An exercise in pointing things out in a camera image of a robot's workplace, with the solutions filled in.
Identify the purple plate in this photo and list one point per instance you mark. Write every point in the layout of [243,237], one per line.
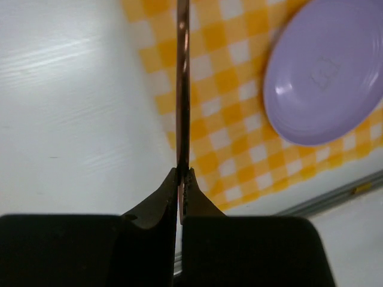
[324,76]

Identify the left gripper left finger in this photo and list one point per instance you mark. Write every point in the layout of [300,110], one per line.
[136,248]

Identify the yellow checkered cloth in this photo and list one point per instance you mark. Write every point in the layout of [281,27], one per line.
[236,154]

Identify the copper fork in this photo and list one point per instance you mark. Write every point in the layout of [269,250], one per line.
[183,100]

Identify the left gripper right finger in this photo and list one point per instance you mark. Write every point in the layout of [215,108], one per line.
[220,250]

